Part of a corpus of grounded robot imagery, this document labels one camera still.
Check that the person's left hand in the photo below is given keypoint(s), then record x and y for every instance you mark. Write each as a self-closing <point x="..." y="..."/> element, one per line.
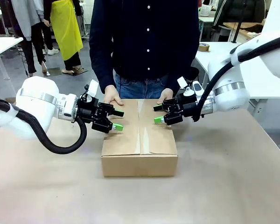
<point x="166" y="95"/>

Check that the person in grey hoodie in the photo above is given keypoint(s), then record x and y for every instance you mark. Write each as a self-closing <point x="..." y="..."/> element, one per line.
<point x="28" y="21"/>

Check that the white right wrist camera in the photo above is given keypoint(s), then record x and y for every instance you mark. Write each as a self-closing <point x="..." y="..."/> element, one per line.
<point x="182" y="82"/>

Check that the person in dark shirt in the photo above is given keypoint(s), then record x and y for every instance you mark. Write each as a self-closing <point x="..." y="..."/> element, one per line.
<point x="144" y="42"/>

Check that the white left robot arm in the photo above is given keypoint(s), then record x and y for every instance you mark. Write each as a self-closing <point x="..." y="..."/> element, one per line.
<point x="37" y="107"/>

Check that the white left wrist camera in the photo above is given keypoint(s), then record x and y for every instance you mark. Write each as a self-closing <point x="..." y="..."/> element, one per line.
<point x="93" y="87"/>

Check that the person in yellow apron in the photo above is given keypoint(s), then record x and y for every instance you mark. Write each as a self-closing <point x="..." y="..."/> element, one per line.
<point x="66" y="30"/>

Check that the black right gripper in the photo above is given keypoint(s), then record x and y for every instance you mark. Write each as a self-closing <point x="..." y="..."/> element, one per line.
<point x="177" y="110"/>

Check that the wooden board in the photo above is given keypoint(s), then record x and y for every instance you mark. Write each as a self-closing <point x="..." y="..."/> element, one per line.
<point x="247" y="28"/>

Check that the white perforated basket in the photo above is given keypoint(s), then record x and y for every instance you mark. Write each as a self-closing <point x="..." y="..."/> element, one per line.
<point x="205" y="11"/>

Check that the person with white sneakers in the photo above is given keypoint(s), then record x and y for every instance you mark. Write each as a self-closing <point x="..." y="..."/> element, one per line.
<point x="51" y="51"/>

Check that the brown tape roll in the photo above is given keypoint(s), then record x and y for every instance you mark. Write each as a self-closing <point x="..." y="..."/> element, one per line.
<point x="204" y="47"/>

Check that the black pole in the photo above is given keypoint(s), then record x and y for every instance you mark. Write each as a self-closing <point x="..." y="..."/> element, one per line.
<point x="236" y="32"/>

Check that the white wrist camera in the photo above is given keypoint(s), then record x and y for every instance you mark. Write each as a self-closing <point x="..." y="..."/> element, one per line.
<point x="182" y="82"/>
<point x="93" y="87"/>

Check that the person's right hand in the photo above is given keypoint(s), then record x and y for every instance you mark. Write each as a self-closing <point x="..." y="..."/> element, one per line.
<point x="112" y="95"/>

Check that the dark floor mat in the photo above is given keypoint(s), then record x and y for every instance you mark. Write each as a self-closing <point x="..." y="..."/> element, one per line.
<point x="54" y="72"/>

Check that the brown cardboard box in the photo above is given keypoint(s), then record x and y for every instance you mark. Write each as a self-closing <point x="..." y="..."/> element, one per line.
<point x="140" y="149"/>

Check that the small white side table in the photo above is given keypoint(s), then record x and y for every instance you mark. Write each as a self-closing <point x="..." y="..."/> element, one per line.
<point x="2" y="45"/>

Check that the large white side table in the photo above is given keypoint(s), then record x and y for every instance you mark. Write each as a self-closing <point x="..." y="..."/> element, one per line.
<point x="263" y="86"/>

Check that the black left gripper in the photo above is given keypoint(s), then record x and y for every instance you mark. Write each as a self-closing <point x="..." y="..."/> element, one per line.
<point x="95" y="116"/>

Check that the person's right forearm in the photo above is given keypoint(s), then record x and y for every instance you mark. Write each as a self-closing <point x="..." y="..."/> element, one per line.
<point x="100" y="67"/>

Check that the person's left forearm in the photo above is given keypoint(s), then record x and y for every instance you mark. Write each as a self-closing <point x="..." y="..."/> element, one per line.
<point x="184" y="67"/>

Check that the person in black striped jacket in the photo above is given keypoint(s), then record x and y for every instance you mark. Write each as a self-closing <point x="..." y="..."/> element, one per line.
<point x="238" y="11"/>

